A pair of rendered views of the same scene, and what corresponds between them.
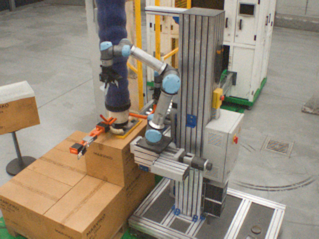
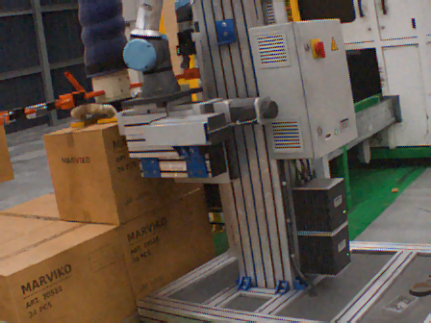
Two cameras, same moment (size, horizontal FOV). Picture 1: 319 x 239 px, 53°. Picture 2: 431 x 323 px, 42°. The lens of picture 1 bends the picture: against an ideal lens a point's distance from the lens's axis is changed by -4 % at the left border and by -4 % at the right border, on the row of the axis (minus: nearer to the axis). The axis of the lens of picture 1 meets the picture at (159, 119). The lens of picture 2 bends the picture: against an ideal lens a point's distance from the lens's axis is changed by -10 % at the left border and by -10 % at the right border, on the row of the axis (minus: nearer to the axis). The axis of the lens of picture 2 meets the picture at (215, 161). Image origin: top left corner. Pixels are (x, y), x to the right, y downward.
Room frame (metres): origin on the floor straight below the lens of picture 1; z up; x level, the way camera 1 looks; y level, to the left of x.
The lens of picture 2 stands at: (0.04, -0.55, 1.18)
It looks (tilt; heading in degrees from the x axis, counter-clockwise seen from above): 11 degrees down; 11
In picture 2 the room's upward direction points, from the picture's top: 9 degrees counter-clockwise
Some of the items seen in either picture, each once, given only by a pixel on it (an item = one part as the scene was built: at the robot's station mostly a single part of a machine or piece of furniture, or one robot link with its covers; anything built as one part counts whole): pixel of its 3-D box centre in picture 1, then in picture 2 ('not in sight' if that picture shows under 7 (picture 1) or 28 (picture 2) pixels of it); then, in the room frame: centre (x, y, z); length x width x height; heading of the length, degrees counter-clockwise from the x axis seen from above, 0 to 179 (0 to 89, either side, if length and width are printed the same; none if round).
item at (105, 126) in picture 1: (102, 127); (73, 99); (2.40, 0.47, 1.07); 0.10 x 0.08 x 0.06; 64
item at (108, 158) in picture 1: (120, 145); (123, 161); (2.62, 0.37, 0.74); 0.60 x 0.40 x 0.40; 155
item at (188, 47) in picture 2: (157, 92); (187, 43); (2.75, 0.01, 1.22); 0.09 x 0.08 x 0.12; 155
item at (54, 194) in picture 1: (80, 187); (57, 258); (2.48, 0.77, 0.34); 1.20 x 1.00 x 0.40; 153
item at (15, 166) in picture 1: (16, 146); not in sight; (3.27, 1.72, 0.31); 0.40 x 0.40 x 0.62
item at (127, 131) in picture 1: (128, 126); (130, 110); (2.58, 0.28, 0.97); 0.34 x 0.10 x 0.05; 154
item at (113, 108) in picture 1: (117, 102); (109, 64); (2.62, 0.36, 1.19); 0.23 x 0.23 x 0.04
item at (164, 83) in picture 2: (154, 135); (159, 81); (2.24, 0.04, 1.09); 0.15 x 0.15 x 0.10
